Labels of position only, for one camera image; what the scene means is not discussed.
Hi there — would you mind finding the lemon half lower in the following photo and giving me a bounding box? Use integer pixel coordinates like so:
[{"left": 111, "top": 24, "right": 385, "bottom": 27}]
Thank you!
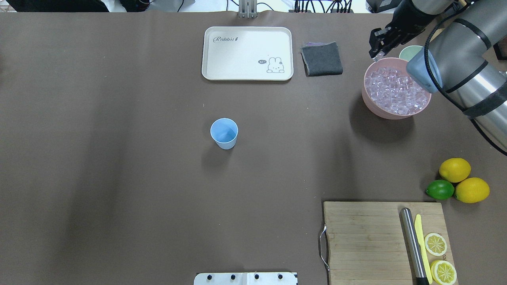
[{"left": 430, "top": 260, "right": 457, "bottom": 285}]

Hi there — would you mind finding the cream rabbit tray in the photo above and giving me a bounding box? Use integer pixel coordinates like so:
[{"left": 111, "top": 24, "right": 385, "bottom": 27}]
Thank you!
[{"left": 201, "top": 27, "right": 294, "bottom": 81}]

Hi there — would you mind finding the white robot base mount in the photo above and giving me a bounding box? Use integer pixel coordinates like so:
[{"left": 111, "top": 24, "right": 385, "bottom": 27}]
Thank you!
[{"left": 193, "top": 271, "right": 299, "bottom": 285}]

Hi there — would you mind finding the yellow plastic knife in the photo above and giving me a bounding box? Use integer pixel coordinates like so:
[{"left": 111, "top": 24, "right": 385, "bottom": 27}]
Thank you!
[{"left": 414, "top": 214, "right": 433, "bottom": 285}]

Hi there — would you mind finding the yellow lemon far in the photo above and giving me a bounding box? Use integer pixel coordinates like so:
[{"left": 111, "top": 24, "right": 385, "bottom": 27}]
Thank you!
[{"left": 438, "top": 158, "right": 471, "bottom": 183}]

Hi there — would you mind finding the yellow lemon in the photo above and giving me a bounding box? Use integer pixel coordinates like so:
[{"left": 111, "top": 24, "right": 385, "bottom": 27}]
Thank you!
[
  {"left": 454, "top": 177, "right": 490, "bottom": 203},
  {"left": 438, "top": 158, "right": 471, "bottom": 183}
]

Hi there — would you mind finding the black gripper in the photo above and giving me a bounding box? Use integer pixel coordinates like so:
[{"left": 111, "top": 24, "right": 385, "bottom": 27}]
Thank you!
[{"left": 369, "top": 0, "right": 440, "bottom": 60}]

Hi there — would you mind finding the pile of clear ice cubes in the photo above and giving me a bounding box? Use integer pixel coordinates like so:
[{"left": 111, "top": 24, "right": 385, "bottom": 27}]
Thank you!
[{"left": 364, "top": 67, "right": 431, "bottom": 116}]

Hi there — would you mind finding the lemon half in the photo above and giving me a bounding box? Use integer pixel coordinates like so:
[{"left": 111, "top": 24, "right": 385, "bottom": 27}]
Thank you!
[
  {"left": 424, "top": 232, "right": 448, "bottom": 257},
  {"left": 430, "top": 260, "right": 457, "bottom": 285}
]

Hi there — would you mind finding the lemon half upper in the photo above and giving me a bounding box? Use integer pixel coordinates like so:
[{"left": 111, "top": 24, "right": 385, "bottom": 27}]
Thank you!
[{"left": 424, "top": 232, "right": 448, "bottom": 257}]

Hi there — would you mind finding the grey folded cloth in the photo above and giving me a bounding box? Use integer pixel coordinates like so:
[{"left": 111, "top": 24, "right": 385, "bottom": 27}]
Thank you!
[{"left": 300, "top": 42, "right": 343, "bottom": 76}]

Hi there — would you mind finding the mint green bowl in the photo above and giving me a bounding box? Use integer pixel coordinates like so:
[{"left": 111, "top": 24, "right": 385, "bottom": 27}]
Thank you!
[{"left": 399, "top": 45, "right": 423, "bottom": 61}]

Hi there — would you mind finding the light blue plastic cup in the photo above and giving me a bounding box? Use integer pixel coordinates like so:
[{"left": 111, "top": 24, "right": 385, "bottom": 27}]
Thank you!
[{"left": 210, "top": 118, "right": 238, "bottom": 150}]

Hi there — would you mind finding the green lime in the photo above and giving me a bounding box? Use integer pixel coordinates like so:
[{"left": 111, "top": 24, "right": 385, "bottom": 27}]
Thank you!
[{"left": 425, "top": 180, "right": 455, "bottom": 200}]

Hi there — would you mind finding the steel muddler rod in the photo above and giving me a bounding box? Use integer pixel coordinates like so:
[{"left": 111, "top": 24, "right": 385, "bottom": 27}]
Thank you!
[{"left": 400, "top": 207, "right": 429, "bottom": 285}]

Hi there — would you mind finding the yellow lemon near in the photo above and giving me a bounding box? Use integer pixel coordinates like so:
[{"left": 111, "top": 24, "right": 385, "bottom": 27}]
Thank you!
[{"left": 454, "top": 177, "right": 490, "bottom": 203}]

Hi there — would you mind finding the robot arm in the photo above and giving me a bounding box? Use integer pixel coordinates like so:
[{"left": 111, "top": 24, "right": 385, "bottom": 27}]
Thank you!
[{"left": 369, "top": 0, "right": 507, "bottom": 154}]

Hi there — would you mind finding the pink bowl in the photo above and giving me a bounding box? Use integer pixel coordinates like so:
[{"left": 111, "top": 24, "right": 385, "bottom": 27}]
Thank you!
[{"left": 362, "top": 57, "right": 431, "bottom": 120}]

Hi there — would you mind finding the wooden cutting board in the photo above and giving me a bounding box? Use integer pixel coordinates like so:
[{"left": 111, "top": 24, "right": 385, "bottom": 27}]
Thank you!
[{"left": 323, "top": 201, "right": 450, "bottom": 285}]

